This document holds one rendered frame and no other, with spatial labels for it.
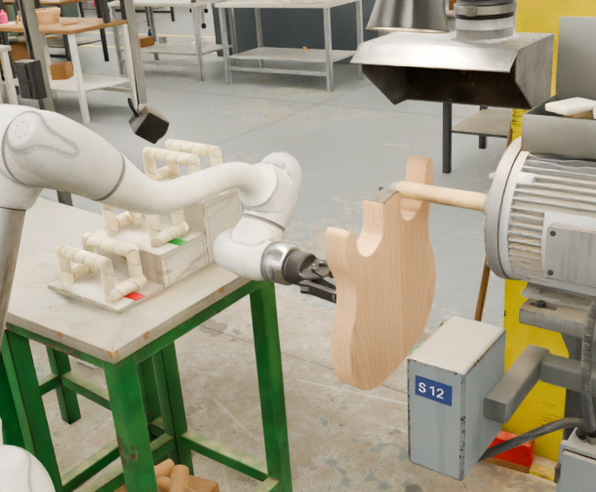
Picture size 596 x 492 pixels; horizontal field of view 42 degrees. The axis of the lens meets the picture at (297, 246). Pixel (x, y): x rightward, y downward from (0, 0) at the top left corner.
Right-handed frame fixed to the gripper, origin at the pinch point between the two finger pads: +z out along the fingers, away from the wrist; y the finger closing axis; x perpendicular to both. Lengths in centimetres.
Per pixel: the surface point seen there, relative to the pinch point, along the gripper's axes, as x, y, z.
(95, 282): -10, 13, -75
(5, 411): -47, 34, -101
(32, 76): 13, -56, -179
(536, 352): -0.3, 6.4, 35.3
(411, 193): 19.2, -5.8, 6.1
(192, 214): -1, -12, -61
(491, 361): 6.2, 19.5, 33.0
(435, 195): 19.7, -5.9, 11.2
